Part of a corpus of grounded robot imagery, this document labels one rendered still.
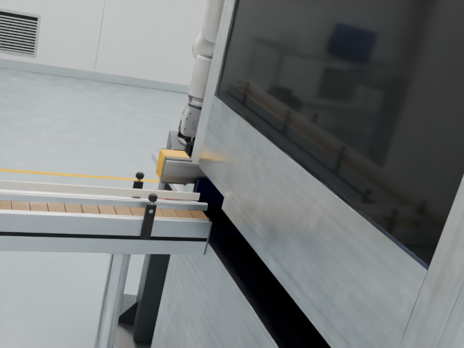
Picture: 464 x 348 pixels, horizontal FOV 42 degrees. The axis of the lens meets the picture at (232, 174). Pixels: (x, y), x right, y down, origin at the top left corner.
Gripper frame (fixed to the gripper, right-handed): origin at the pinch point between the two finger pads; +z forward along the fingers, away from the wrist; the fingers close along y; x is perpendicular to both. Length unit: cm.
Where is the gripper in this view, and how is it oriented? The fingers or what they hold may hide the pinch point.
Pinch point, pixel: (190, 149)
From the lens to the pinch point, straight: 201.1
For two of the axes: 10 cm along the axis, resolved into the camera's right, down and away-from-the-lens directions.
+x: -3.6, -3.7, 8.6
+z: -2.2, 9.2, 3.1
